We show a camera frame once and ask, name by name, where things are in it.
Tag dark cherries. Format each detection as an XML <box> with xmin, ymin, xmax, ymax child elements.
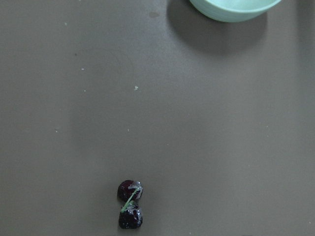
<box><xmin>117</xmin><ymin>179</ymin><xmax>143</xmax><ymax>230</ymax></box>

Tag mint green bowl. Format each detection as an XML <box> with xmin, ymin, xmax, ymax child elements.
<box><xmin>190</xmin><ymin>0</ymin><xmax>281</xmax><ymax>23</ymax></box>

